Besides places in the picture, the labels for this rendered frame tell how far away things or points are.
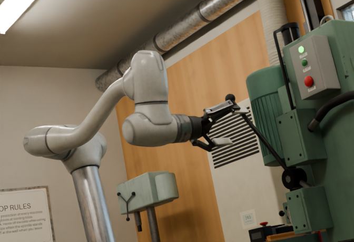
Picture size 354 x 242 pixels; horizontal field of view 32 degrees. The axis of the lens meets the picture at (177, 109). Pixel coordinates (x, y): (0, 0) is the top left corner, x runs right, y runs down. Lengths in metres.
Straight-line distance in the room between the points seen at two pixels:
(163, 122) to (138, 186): 2.53
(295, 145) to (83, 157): 0.86
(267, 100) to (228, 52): 2.22
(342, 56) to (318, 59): 0.07
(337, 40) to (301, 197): 0.45
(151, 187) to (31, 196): 1.06
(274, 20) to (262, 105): 1.73
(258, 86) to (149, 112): 0.42
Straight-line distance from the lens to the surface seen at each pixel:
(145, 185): 4.25
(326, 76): 1.73
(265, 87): 2.03
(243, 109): 2.00
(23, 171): 4.88
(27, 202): 4.82
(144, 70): 1.82
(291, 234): 2.09
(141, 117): 1.80
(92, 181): 2.28
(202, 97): 4.42
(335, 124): 1.78
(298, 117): 1.77
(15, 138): 4.92
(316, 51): 1.75
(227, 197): 3.83
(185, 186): 4.62
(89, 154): 2.30
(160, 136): 1.82
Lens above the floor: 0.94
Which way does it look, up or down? 14 degrees up
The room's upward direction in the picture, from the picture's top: 11 degrees counter-clockwise
